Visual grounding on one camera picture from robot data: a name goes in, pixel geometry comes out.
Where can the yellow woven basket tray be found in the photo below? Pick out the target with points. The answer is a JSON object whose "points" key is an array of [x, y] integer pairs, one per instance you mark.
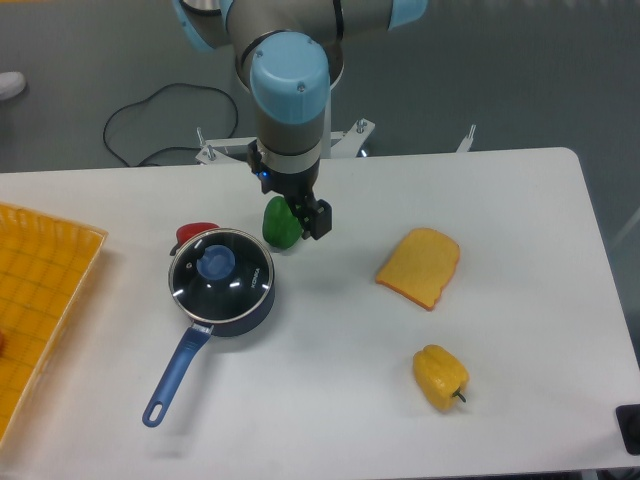
{"points": [[45, 261]]}

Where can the blue saucepan with handle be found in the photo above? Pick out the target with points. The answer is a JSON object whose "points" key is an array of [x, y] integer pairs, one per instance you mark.
{"points": [[193, 339]]}

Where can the yellow bell pepper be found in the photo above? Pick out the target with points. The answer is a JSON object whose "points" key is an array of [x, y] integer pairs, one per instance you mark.
{"points": [[441, 377]]}

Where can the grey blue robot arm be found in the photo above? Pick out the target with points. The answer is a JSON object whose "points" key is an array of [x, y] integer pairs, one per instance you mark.
{"points": [[243, 24]]}

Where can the toast bread slice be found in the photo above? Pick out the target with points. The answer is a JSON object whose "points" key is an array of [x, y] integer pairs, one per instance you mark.
{"points": [[421, 266]]}

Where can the white table bracket right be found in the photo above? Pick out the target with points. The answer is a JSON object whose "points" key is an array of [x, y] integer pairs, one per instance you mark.
{"points": [[467, 141]]}

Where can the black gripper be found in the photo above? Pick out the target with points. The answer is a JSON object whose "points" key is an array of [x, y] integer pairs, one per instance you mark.
{"points": [[293, 176]]}

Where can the glass pot lid blue knob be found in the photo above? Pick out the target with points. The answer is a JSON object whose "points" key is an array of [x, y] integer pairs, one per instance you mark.
{"points": [[221, 276]]}

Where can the green bell pepper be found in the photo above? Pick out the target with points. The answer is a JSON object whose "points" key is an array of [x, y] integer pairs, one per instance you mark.
{"points": [[280, 228]]}

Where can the red bell pepper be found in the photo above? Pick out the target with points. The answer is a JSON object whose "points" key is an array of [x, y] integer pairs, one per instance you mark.
{"points": [[185, 232]]}

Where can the white sneaker left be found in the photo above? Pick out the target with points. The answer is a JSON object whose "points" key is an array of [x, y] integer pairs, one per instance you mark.
{"points": [[12, 84]]}

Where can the black device at table edge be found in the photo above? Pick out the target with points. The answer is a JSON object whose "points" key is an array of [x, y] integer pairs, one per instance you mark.
{"points": [[628, 418]]}

